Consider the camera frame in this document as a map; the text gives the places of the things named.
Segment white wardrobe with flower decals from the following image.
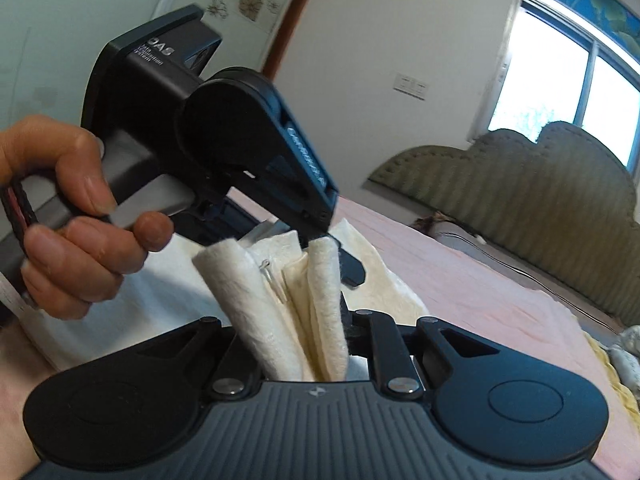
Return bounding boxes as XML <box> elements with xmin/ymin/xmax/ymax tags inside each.
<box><xmin>0</xmin><ymin>0</ymin><xmax>323</xmax><ymax>171</ymax></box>

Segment person's left hand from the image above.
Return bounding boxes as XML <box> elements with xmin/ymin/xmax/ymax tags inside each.
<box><xmin>0</xmin><ymin>115</ymin><xmax>174</xmax><ymax>322</ymax></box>

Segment white fleece pants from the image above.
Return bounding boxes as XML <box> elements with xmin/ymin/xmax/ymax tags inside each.
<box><xmin>27</xmin><ymin>217</ymin><xmax>432</xmax><ymax>382</ymax></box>

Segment grey striped pillow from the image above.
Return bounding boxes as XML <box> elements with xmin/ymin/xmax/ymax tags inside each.
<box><xmin>415</xmin><ymin>212</ymin><xmax>626</xmax><ymax>333</ymax></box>

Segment olive padded headboard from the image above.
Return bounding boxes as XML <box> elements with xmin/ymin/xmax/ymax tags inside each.
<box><xmin>367</xmin><ymin>122</ymin><xmax>640</xmax><ymax>328</ymax></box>

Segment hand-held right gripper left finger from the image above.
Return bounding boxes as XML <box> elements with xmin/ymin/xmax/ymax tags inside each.
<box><xmin>142</xmin><ymin>316</ymin><xmax>263</xmax><ymax>402</ymax></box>

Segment window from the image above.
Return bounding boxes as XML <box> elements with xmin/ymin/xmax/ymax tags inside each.
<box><xmin>470</xmin><ymin>0</ymin><xmax>640</xmax><ymax>171</ymax></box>

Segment brown wooden door frame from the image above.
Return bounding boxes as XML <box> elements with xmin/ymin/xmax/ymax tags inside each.
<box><xmin>262</xmin><ymin>0</ymin><xmax>328</xmax><ymax>78</ymax></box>

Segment red black braided cable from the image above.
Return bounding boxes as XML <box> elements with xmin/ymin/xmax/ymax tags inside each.
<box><xmin>0</xmin><ymin>177</ymin><xmax>33</xmax><ymax>266</ymax></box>

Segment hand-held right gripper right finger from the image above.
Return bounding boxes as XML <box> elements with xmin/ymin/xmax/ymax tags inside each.
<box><xmin>349</xmin><ymin>309</ymin><xmax>507</xmax><ymax>402</ymax></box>

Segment pink bed blanket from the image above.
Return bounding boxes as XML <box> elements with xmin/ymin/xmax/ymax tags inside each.
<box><xmin>0</xmin><ymin>195</ymin><xmax>640</xmax><ymax>480</ymax></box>

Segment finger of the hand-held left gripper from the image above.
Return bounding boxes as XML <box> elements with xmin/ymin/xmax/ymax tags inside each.
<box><xmin>250</xmin><ymin>85</ymin><xmax>342</xmax><ymax>236</ymax></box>
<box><xmin>325</xmin><ymin>232</ymin><xmax>367</xmax><ymax>289</ymax></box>

